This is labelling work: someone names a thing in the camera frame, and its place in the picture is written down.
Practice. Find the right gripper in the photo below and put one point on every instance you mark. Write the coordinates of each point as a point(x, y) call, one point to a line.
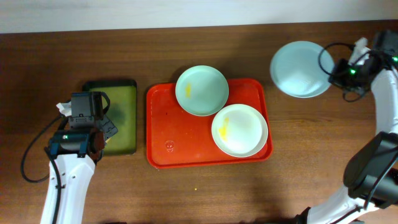
point(339, 73)

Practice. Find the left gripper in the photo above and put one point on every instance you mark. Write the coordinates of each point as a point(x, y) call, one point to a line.
point(107, 127)

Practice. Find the light blue plate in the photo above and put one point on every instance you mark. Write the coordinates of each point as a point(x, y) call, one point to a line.
point(300, 69)

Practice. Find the mint green plate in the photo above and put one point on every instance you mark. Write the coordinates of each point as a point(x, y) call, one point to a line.
point(202, 90)

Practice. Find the white plate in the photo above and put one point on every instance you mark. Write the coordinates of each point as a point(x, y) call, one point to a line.
point(239, 130)

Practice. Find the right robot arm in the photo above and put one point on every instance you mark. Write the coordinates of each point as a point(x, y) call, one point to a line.
point(370, 179)

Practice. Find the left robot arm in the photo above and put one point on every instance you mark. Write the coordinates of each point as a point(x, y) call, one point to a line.
point(74, 150)

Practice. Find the black rectangular tray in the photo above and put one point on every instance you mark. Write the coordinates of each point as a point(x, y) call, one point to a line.
point(122, 112)

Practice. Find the red plastic tray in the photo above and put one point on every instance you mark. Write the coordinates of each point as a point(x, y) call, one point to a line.
point(177, 139)

